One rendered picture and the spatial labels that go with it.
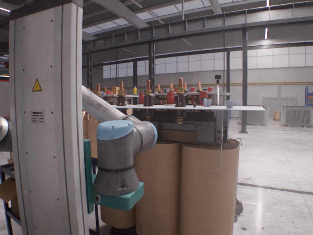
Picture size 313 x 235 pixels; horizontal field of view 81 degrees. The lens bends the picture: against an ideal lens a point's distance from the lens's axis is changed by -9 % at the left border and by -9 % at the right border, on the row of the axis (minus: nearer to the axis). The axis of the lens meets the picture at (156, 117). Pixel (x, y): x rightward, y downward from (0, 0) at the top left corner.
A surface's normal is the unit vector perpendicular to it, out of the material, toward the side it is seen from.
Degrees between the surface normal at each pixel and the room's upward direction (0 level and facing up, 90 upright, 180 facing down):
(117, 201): 90
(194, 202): 90
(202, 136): 90
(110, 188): 70
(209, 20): 90
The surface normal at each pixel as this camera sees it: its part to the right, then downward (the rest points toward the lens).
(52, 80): -0.32, 0.07
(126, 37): 0.88, 0.04
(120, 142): 0.40, 0.07
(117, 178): 0.19, -0.27
